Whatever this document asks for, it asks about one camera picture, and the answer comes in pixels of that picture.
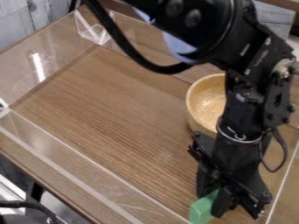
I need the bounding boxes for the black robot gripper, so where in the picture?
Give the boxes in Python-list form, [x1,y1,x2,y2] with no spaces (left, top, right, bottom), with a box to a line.
[188,131,272,220]

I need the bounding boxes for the green rectangular block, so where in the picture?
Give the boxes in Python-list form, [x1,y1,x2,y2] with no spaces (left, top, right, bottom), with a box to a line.
[188,190,219,224]

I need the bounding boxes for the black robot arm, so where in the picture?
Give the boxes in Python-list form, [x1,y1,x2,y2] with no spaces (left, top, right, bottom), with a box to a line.
[125,0,296,217]

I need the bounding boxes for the brown wooden bowl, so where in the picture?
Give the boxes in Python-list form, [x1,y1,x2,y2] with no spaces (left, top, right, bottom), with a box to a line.
[185,73,225,137]

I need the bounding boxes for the black table leg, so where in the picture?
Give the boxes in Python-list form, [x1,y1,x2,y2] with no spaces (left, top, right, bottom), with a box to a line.
[25,182,44,202]

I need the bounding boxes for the black cable under table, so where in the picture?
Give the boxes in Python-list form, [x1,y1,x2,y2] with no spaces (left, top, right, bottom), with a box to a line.
[0,199,60,224]

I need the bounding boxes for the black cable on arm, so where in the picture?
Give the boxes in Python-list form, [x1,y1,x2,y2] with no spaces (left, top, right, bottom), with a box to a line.
[82,0,193,75]

